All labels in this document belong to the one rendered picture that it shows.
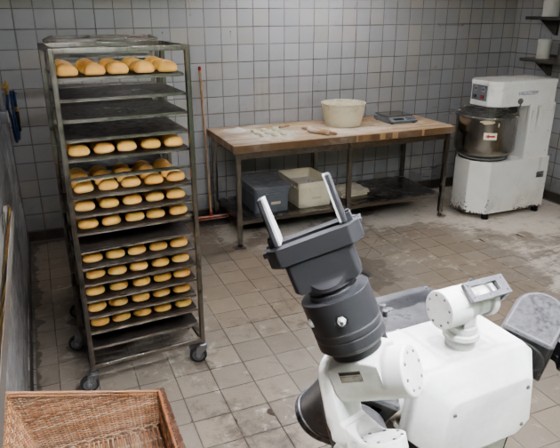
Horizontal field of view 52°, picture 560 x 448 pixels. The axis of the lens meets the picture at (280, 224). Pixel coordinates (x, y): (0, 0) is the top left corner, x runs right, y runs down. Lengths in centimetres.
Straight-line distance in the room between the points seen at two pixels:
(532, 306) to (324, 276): 60
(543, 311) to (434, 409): 33
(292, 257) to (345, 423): 23
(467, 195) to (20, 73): 413
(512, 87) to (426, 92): 108
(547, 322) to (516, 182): 491
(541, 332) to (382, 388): 51
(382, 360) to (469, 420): 35
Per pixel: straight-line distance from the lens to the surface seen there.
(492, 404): 106
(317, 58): 578
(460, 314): 98
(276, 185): 509
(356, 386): 74
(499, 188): 593
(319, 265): 68
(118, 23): 522
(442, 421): 101
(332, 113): 539
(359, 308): 69
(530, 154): 613
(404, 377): 71
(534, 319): 119
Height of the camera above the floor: 195
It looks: 21 degrees down
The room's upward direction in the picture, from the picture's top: straight up
